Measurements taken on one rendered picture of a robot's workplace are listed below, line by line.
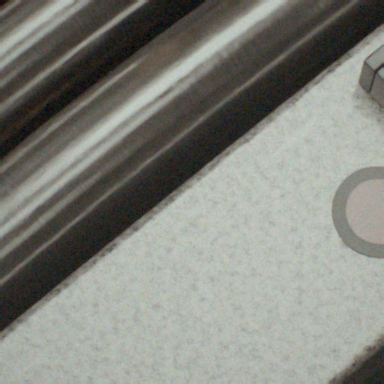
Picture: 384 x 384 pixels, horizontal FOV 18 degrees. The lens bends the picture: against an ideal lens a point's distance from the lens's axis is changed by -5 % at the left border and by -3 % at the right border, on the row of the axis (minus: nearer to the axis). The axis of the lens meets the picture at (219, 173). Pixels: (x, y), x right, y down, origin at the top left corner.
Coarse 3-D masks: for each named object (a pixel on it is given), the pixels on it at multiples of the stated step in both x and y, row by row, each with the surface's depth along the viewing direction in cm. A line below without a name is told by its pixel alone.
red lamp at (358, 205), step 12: (372, 180) 41; (360, 192) 40; (372, 192) 40; (348, 204) 40; (360, 204) 40; (372, 204) 40; (348, 216) 40; (360, 216) 40; (372, 216) 40; (360, 228) 40; (372, 228) 40; (372, 240) 40
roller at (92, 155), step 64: (256, 0) 43; (320, 0) 43; (128, 64) 42; (192, 64) 41; (256, 64) 42; (64, 128) 41; (128, 128) 41; (192, 128) 41; (0, 192) 39; (64, 192) 40; (128, 192) 41; (0, 256) 39; (64, 256) 40
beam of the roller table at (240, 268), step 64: (256, 128) 41; (320, 128) 41; (192, 192) 40; (256, 192) 40; (320, 192) 40; (128, 256) 39; (192, 256) 39; (256, 256) 39; (320, 256) 39; (64, 320) 38; (128, 320) 38; (192, 320) 38; (256, 320) 39; (320, 320) 39
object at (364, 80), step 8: (368, 56) 41; (376, 56) 41; (368, 64) 40; (376, 64) 40; (360, 72) 41; (368, 72) 41; (376, 72) 40; (360, 80) 42; (368, 80) 41; (376, 80) 41; (368, 88) 42; (376, 88) 41; (376, 96) 41
